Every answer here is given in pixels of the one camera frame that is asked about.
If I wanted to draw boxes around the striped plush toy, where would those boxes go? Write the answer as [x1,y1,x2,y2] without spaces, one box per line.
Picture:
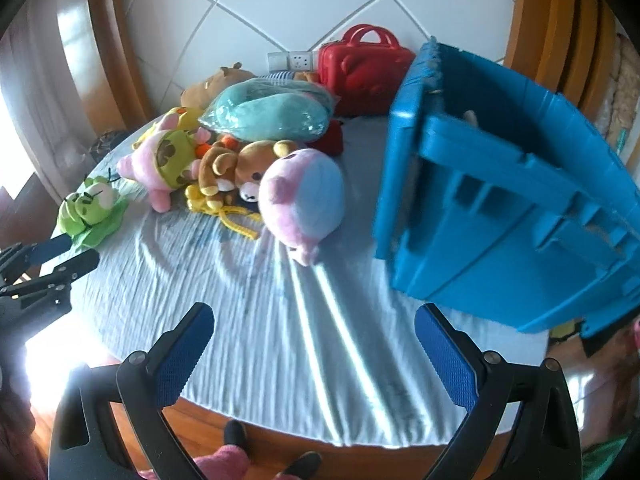
[257,70,321,86]

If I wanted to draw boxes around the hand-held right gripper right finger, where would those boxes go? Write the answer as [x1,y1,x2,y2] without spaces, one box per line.
[414,302,583,480]

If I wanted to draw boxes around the pink and blue round plush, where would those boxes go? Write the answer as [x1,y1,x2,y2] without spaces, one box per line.
[257,148,346,267]

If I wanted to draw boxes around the yellow stringy plush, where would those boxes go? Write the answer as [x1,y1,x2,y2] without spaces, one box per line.
[185,185,263,241]

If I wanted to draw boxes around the large tan plush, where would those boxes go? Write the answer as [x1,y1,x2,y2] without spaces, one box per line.
[180,62,258,111]

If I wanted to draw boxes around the blue plastic crate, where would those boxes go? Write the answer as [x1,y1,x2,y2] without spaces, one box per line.
[372,37,640,338]

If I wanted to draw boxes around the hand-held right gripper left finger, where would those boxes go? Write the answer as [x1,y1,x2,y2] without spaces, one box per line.
[47,302,216,480]

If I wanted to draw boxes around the white wall socket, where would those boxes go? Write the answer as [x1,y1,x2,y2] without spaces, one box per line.
[267,51,315,72]

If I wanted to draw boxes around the dark slipper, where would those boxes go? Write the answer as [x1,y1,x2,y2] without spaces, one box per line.
[280,451,323,480]
[222,420,248,448]

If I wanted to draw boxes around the green frog plush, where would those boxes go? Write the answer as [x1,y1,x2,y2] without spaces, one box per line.
[57,175,130,250]

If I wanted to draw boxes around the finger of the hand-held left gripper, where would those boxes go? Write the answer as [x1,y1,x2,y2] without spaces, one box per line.
[0,233,73,286]
[0,249,101,311]

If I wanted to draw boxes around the wooden padded headboard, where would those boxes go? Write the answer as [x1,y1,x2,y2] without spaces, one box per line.
[50,0,616,126]

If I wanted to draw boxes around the red hard case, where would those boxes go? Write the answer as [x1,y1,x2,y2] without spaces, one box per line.
[317,24,417,118]

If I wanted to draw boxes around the pink plush with green hood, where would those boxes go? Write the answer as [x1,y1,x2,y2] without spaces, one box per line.
[116,127,213,213]

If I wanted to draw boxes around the pink fuzzy trouser leg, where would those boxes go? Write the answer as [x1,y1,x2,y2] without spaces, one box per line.
[190,444,251,480]

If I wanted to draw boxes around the white curtain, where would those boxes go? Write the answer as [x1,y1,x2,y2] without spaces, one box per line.
[0,5,96,201]

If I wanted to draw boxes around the beige patterned cloth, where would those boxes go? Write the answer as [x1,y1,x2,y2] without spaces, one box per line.
[597,35,640,141]

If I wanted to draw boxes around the brown bear plush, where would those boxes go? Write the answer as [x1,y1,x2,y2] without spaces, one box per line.
[192,139,301,206]

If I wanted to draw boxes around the red plush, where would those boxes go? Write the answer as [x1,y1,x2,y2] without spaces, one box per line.
[315,119,346,157]

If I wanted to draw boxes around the dark woven stool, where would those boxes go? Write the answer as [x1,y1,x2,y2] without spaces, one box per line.
[89,130,132,161]

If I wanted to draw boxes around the teal neck pillow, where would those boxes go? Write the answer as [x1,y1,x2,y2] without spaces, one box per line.
[198,80,341,143]

